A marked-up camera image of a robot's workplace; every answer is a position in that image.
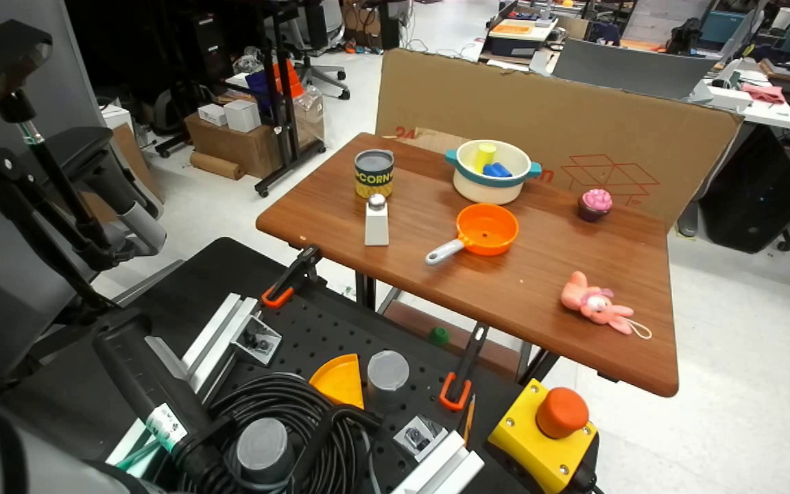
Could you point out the green ball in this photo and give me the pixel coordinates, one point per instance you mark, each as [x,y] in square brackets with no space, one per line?
[440,335]

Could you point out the orange wedge-shaped holder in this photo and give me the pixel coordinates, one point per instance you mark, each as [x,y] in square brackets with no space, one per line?
[340,382]

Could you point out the aluminium extrusion rail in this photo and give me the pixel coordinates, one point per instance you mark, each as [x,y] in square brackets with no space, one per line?
[444,467]
[217,334]

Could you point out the black office chair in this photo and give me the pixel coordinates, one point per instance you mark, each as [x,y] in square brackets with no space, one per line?
[751,197]

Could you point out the grey cylinder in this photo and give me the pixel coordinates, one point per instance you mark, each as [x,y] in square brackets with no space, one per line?
[387,371]
[260,448]

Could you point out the brown cardboard panel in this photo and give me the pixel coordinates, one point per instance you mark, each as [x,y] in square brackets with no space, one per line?
[540,113]

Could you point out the white pot teal rim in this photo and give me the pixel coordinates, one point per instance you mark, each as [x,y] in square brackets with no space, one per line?
[485,187]

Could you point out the yellow box orange stop button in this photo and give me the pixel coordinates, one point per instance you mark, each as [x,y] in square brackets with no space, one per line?
[540,441]

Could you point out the yellow green corn can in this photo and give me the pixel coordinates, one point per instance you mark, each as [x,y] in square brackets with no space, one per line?
[374,179]

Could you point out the black perforated breadboard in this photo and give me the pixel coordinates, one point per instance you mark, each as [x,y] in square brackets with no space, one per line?
[321,330]

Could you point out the pink cupcake toy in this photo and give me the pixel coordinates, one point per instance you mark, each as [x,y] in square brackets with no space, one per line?
[596,205]

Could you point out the blue toy block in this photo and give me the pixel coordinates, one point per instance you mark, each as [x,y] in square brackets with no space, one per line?
[496,168]

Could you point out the yellow toy block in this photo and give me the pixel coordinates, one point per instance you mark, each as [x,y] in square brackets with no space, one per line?
[485,156]

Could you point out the silver metal ball object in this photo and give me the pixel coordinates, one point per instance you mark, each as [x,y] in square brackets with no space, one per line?
[376,224]

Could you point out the orange black bar clamp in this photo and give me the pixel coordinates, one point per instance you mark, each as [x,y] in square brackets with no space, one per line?
[292,275]
[465,367]

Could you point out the pink plush bunny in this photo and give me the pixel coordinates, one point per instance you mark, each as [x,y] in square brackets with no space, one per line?
[588,301]

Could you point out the brown cardboard box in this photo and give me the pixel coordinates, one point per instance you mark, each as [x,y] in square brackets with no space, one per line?
[248,140]

